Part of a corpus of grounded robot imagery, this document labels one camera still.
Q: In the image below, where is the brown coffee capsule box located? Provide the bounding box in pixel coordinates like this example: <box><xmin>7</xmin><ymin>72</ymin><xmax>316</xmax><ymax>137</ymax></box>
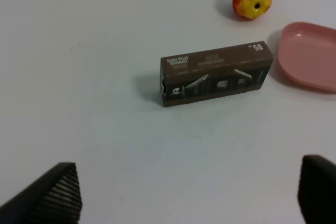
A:
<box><xmin>160</xmin><ymin>41</ymin><xmax>274</xmax><ymax>107</ymax></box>

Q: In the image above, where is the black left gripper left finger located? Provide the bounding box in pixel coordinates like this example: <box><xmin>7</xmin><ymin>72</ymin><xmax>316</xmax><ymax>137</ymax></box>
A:
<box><xmin>1</xmin><ymin>162</ymin><xmax>82</xmax><ymax>223</ymax></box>

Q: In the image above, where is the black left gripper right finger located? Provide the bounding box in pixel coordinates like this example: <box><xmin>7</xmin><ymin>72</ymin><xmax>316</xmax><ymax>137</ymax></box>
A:
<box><xmin>298</xmin><ymin>155</ymin><xmax>335</xmax><ymax>224</ymax></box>

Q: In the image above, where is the pink plastic plate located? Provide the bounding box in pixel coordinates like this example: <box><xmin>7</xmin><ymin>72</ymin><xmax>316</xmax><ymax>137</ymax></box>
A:
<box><xmin>278</xmin><ymin>22</ymin><xmax>335</xmax><ymax>93</ymax></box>

